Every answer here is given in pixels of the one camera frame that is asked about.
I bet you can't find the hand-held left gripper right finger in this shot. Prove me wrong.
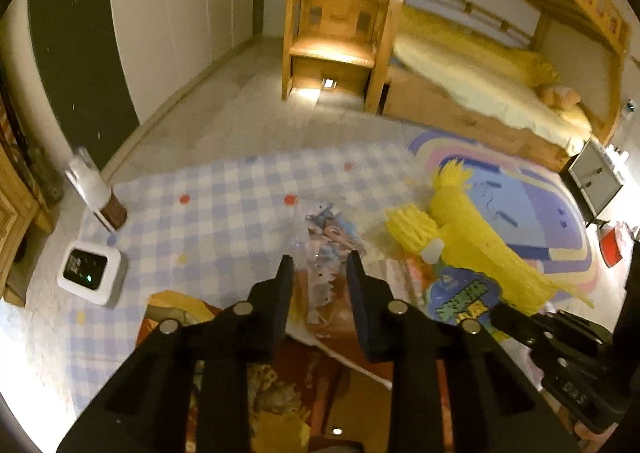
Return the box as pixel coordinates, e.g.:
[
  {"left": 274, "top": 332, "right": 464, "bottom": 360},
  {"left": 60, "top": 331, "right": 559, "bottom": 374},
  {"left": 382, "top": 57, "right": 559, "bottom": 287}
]
[{"left": 346, "top": 250, "right": 581, "bottom": 453}]

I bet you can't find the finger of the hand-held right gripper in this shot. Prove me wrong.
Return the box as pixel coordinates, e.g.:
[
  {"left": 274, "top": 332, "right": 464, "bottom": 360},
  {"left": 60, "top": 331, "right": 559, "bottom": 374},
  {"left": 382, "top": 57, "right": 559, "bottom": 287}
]
[{"left": 491, "top": 303, "right": 546, "bottom": 350}]

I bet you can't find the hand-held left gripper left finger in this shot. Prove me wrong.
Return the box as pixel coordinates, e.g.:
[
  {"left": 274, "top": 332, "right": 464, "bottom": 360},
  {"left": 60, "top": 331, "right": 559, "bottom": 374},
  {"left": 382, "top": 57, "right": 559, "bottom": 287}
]
[{"left": 56, "top": 254, "right": 296, "bottom": 453}]

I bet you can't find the clear cartoon print plastic wrapper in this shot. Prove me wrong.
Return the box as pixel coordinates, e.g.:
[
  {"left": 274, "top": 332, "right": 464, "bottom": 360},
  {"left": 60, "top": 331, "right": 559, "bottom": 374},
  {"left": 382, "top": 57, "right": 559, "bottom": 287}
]
[{"left": 295, "top": 200, "right": 366, "bottom": 324}]

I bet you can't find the blue snack packet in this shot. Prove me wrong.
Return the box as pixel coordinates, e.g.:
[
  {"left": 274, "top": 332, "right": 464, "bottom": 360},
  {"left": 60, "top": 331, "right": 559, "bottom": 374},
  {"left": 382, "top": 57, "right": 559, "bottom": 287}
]
[{"left": 425, "top": 265, "right": 506, "bottom": 329}]

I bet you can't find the yellow plush toy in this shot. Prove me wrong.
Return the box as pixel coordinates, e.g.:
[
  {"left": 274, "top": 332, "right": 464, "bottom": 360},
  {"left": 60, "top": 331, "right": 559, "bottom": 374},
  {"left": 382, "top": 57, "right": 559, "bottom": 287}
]
[{"left": 385, "top": 158, "right": 593, "bottom": 316}]

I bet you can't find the brown cardboard box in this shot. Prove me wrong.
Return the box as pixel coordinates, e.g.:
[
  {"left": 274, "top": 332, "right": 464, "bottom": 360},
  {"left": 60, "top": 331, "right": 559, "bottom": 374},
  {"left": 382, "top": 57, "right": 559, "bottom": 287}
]
[{"left": 135, "top": 290, "right": 451, "bottom": 453}]

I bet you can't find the pink patterned wrapper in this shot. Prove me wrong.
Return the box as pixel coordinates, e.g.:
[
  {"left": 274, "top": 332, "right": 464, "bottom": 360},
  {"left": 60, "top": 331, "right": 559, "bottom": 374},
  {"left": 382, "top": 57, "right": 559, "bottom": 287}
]
[{"left": 365, "top": 253, "right": 436, "bottom": 314}]

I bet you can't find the blue checked tablecloth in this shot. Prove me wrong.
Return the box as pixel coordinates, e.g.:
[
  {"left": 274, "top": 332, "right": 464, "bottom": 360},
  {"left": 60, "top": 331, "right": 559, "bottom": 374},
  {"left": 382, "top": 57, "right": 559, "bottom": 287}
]
[{"left": 65, "top": 143, "right": 441, "bottom": 414}]

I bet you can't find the red bin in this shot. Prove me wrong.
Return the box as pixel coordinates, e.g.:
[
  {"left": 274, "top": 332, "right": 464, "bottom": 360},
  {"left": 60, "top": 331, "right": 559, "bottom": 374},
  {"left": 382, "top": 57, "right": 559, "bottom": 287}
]
[{"left": 600, "top": 223, "right": 636, "bottom": 268}]

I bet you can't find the pastel striped rug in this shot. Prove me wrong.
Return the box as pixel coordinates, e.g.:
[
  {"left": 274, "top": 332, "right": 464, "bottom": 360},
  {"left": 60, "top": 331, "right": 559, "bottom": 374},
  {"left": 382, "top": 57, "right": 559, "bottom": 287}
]
[{"left": 407, "top": 128, "right": 601, "bottom": 384}]

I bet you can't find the yellow crumpled wrapper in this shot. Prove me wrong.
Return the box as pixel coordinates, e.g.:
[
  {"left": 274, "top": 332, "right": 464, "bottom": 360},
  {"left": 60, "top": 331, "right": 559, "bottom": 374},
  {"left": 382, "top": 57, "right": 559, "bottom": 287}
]
[{"left": 150, "top": 290, "right": 313, "bottom": 453}]

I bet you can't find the grey bedside cabinet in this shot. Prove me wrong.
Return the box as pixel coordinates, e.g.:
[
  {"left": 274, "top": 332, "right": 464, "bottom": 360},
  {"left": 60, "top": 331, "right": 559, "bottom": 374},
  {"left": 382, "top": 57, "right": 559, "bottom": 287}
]
[{"left": 567, "top": 138, "right": 626, "bottom": 224}]

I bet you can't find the white digital clock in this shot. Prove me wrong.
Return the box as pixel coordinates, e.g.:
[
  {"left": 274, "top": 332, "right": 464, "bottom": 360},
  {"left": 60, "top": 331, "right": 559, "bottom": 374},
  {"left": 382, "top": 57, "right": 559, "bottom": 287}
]
[{"left": 56, "top": 239, "right": 128, "bottom": 306}]

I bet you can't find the wooden bunk bed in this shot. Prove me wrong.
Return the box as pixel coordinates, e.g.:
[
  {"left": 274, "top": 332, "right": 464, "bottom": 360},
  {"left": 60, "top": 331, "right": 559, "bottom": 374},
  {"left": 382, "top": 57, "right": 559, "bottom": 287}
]
[{"left": 382, "top": 0, "right": 631, "bottom": 174}]

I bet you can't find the white and brown bottle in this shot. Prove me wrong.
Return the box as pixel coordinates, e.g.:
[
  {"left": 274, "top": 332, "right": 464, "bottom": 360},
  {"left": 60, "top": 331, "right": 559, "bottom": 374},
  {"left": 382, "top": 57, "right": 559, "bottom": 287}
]
[{"left": 65, "top": 147, "right": 128, "bottom": 231}]

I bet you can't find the beige plush toy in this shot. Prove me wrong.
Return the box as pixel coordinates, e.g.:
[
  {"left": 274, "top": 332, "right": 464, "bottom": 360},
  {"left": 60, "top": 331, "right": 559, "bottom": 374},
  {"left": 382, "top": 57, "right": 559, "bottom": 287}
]
[{"left": 542, "top": 86, "right": 581, "bottom": 109}]

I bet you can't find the yellow bedding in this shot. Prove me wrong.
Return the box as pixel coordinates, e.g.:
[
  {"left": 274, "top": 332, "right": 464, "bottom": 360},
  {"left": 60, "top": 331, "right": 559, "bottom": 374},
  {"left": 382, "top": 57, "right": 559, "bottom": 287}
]
[{"left": 392, "top": 8, "right": 593, "bottom": 154}]

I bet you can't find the wooden cabinet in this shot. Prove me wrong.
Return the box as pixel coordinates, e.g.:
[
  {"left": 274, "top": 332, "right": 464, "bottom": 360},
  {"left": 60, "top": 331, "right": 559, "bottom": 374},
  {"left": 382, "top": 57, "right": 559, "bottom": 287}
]
[{"left": 0, "top": 18, "right": 61, "bottom": 306}]

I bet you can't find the wooden staircase with drawers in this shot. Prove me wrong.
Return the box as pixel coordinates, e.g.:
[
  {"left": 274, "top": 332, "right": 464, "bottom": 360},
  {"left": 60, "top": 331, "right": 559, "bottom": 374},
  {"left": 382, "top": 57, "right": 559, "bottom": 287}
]
[{"left": 281, "top": 0, "right": 411, "bottom": 114}]

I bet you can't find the white wardrobe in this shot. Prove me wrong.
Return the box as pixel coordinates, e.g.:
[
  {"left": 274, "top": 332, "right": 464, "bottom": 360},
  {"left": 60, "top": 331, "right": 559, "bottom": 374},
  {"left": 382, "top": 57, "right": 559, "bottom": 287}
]
[{"left": 107, "top": 0, "right": 268, "bottom": 121}]

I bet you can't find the dark chalkboard panel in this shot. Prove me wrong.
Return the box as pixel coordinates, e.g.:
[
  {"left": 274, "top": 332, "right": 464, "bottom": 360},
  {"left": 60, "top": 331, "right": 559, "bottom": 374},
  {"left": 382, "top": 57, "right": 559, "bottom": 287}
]
[{"left": 27, "top": 0, "right": 141, "bottom": 171}]

